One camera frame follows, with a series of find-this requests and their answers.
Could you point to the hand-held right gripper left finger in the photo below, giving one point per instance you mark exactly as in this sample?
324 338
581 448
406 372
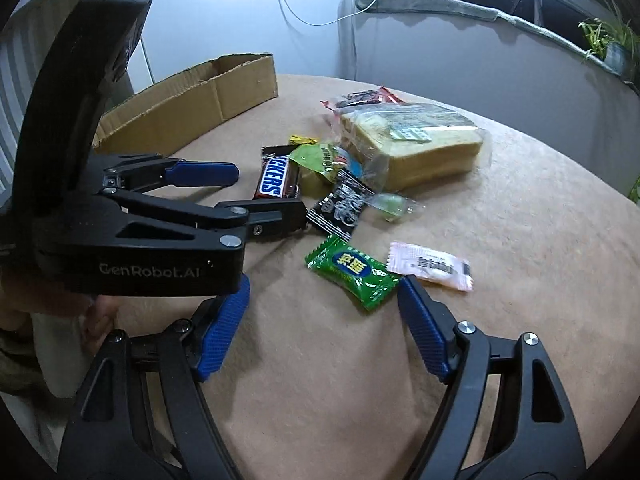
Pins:
222 330

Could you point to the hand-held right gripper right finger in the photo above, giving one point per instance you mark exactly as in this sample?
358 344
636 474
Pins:
425 327

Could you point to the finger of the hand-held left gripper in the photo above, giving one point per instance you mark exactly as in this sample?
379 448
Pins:
275 217
200 173

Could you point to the brown chocolate bar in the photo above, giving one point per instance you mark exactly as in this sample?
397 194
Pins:
272 177

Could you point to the black white candy packet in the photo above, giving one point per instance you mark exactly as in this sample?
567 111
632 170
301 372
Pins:
340 205

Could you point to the brown cardboard box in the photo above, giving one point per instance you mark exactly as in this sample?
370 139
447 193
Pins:
240 90

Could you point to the red black snack packet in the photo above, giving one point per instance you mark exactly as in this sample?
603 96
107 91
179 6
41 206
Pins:
360 96

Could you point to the sliced bread packet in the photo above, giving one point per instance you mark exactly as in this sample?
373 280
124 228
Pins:
425 150

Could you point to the person's left hand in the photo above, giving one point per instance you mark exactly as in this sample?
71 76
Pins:
97 321

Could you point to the pink white candy packet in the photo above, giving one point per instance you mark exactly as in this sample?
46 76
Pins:
430 265

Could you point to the light green snack packet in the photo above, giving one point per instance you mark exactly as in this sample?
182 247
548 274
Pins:
315 160

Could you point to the grey striped curtain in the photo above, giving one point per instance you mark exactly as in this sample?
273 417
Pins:
10 110

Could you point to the small yellow candy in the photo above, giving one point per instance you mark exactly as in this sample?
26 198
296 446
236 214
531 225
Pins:
302 140

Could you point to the beige tablecloth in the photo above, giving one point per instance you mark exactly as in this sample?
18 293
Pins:
500 260

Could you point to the clear green candy packet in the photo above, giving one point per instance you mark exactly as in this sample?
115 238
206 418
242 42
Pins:
392 205

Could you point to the grey padded ledge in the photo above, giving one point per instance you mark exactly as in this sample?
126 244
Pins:
450 7

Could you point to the green potted plant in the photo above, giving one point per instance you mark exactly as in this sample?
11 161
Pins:
607 35

